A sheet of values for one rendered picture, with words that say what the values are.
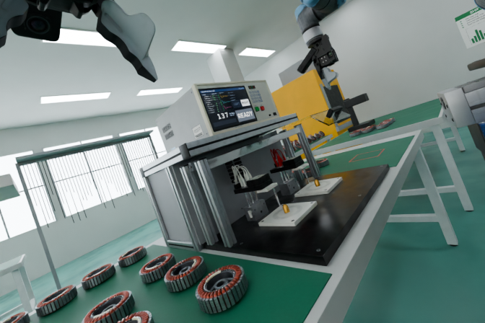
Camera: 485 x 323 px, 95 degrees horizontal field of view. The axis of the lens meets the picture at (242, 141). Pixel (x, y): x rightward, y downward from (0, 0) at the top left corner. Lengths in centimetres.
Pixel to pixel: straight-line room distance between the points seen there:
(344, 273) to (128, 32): 53
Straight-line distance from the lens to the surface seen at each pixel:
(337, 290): 50
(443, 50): 592
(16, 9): 29
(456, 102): 74
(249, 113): 97
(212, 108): 85
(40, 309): 112
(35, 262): 694
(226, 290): 53
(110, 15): 32
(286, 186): 103
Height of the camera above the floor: 104
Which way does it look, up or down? 2 degrees up
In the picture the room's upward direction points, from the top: 21 degrees counter-clockwise
